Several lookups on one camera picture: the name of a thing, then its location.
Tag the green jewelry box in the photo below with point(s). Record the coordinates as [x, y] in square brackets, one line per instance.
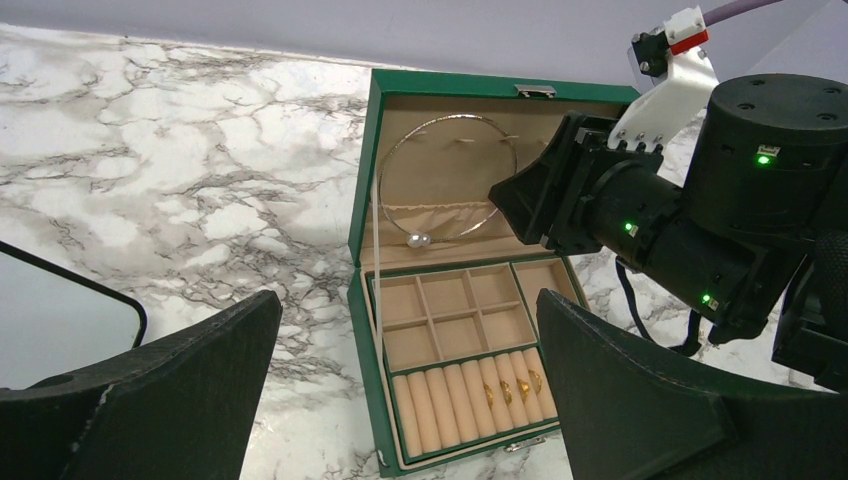
[443, 295]

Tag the white dry-erase board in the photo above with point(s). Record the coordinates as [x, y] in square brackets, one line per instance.
[54, 321]

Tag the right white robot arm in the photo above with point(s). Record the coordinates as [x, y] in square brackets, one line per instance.
[760, 220]

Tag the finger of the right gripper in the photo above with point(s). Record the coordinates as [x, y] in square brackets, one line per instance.
[530, 199]

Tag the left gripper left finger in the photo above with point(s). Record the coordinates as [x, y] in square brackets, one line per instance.
[180, 407]

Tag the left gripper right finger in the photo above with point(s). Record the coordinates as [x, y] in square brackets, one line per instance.
[630, 409]

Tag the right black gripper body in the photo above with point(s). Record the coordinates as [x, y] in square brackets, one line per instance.
[604, 196]

